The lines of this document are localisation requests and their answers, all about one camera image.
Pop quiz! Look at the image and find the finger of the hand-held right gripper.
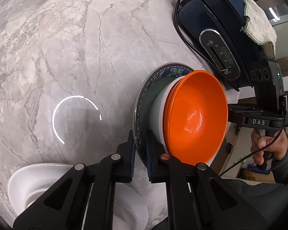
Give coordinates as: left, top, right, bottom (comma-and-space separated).
228, 104, 264, 115

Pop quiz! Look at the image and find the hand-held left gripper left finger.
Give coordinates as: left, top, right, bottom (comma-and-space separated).
13, 129, 137, 230

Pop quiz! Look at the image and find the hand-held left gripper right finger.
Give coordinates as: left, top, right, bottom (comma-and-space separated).
145, 129, 267, 230

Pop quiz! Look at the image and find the orange bowl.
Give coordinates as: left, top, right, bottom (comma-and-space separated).
162, 70, 229, 166

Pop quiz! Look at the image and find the small white bowl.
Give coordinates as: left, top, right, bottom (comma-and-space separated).
150, 75, 221, 168

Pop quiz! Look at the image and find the blue patterned green bowl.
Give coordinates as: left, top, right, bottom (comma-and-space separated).
134, 63, 195, 170

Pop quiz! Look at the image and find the large white plate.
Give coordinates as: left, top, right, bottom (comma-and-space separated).
7, 163, 149, 230

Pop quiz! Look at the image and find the medium white plate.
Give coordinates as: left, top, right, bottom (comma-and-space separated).
23, 187, 147, 230

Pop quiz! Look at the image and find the person's right hand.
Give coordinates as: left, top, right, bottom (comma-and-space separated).
250, 129, 288, 166

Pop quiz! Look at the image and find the white cloth with green edge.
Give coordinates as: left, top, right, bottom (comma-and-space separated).
240, 0, 277, 59

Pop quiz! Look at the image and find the person's grey clothing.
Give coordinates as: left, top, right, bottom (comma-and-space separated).
216, 175, 288, 230

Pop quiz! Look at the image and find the dark blue electric grill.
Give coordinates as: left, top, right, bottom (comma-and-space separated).
178, 0, 276, 91

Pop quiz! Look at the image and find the black power cable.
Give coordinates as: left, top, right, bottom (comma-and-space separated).
172, 0, 240, 91

